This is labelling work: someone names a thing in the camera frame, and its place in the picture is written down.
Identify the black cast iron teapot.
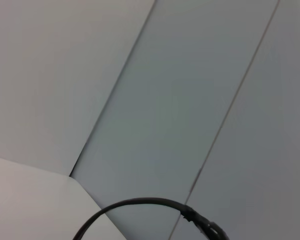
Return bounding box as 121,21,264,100
72,197,231,240

